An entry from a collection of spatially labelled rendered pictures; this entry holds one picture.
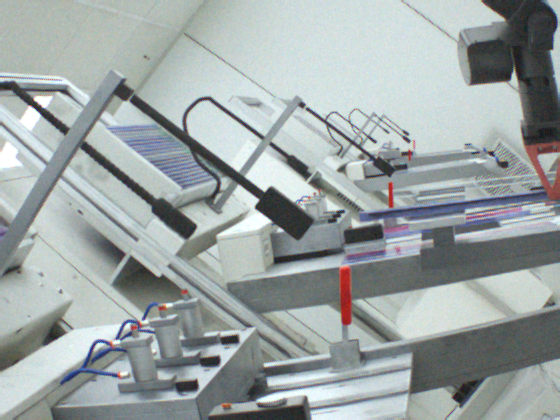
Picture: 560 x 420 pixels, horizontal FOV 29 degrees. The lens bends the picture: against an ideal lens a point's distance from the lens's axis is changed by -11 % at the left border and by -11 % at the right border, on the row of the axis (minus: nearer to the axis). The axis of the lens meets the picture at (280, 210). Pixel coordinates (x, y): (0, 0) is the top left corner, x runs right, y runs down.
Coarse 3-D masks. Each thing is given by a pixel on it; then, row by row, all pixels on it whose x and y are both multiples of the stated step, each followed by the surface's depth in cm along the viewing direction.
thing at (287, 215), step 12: (264, 192) 97; (276, 192) 97; (264, 204) 97; (276, 204) 97; (288, 204) 96; (276, 216) 97; (288, 216) 97; (300, 216) 96; (312, 216) 97; (288, 228) 97; (300, 228) 96
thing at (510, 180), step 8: (512, 176) 162; (520, 176) 161; (528, 176) 161; (536, 176) 161; (552, 176) 160; (448, 184) 163; (456, 184) 163; (464, 184) 163; (472, 184) 163; (480, 184) 162; (488, 184) 162; (496, 184) 162; (504, 184) 162; (512, 184) 162; (400, 192) 165; (408, 192) 164; (416, 192) 164; (424, 192) 164; (432, 192) 164
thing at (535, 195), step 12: (528, 192) 137; (540, 192) 137; (420, 204) 141; (432, 204) 139; (444, 204) 139; (456, 204) 139; (468, 204) 138; (480, 204) 138; (492, 204) 138; (360, 216) 141; (372, 216) 141; (384, 216) 141; (396, 216) 140
